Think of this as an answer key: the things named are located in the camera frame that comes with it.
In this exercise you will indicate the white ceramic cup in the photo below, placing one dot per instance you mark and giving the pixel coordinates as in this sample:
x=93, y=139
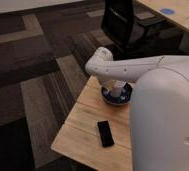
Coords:
x=117, y=88

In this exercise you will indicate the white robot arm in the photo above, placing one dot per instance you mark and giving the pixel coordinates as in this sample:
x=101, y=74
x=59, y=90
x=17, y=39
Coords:
x=159, y=112

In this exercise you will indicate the dark blue ceramic bowl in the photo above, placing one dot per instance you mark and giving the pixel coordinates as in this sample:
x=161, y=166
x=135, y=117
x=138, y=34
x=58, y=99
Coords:
x=123, y=99

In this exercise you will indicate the black rectangular phone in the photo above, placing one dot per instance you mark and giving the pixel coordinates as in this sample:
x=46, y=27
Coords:
x=105, y=134

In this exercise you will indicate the black office chair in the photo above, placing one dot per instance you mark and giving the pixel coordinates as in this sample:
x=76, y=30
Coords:
x=125, y=27

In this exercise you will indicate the blue round disc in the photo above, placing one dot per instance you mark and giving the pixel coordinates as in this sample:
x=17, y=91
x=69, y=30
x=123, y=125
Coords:
x=167, y=11

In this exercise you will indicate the background wooden desk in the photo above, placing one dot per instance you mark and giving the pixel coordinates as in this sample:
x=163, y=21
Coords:
x=181, y=8

